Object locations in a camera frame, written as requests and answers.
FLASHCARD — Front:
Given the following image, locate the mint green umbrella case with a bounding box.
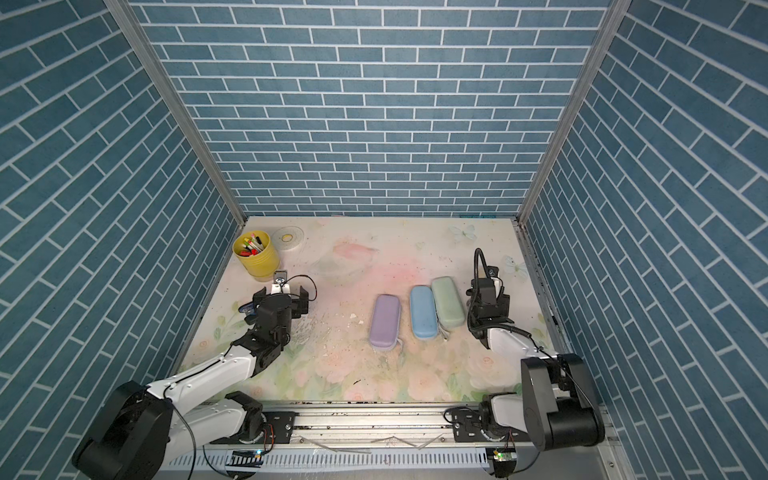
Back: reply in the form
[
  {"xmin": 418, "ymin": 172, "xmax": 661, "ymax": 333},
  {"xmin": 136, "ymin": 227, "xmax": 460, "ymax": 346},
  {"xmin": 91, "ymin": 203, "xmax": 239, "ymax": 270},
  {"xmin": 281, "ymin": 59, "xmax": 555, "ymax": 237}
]
[{"xmin": 431, "ymin": 276, "xmax": 466, "ymax": 330}]

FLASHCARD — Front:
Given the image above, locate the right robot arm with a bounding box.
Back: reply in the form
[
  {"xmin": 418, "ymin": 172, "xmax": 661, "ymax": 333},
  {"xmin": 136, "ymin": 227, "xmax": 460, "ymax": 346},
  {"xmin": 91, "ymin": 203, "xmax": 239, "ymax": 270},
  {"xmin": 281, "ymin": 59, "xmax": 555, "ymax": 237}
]
[{"xmin": 467, "ymin": 278, "xmax": 605, "ymax": 451}]

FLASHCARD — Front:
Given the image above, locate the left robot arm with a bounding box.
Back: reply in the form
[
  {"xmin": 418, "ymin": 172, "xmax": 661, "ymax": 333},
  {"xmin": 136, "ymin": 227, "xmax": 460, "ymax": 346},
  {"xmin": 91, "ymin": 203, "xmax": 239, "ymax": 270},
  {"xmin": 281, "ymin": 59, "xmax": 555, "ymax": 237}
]
[{"xmin": 72, "ymin": 283, "xmax": 317, "ymax": 479}]

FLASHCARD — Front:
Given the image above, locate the yellow cup with markers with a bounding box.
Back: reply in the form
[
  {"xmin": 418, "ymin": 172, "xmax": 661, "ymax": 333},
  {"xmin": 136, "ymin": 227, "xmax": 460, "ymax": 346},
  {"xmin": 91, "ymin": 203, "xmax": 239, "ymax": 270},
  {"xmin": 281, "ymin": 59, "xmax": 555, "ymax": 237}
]
[{"xmin": 232, "ymin": 230, "xmax": 280, "ymax": 280}]

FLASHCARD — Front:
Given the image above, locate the clear tape roll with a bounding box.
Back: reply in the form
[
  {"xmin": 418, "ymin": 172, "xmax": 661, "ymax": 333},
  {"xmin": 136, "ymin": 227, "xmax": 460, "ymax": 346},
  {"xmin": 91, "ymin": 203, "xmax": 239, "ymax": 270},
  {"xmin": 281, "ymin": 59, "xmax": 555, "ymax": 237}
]
[{"xmin": 271, "ymin": 225, "xmax": 305, "ymax": 251}]

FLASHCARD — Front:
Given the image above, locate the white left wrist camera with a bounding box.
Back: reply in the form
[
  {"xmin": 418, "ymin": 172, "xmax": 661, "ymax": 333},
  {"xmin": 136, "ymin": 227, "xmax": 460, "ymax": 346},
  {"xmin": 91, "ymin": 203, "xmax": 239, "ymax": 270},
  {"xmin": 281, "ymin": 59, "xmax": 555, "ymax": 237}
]
[{"xmin": 270, "ymin": 270, "xmax": 291, "ymax": 294}]

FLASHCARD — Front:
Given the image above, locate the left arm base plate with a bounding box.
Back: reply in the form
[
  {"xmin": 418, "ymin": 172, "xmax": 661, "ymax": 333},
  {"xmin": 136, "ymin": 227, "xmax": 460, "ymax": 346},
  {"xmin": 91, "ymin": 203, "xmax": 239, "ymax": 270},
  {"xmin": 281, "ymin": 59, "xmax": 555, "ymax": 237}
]
[{"xmin": 212, "ymin": 411, "xmax": 297, "ymax": 447}]

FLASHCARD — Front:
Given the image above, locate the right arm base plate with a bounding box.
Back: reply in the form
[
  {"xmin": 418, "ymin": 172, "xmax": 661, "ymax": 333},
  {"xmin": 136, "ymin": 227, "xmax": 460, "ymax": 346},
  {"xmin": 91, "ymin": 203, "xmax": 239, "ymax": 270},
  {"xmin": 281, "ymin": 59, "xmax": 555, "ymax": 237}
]
[{"xmin": 443, "ymin": 406, "xmax": 530, "ymax": 444}]

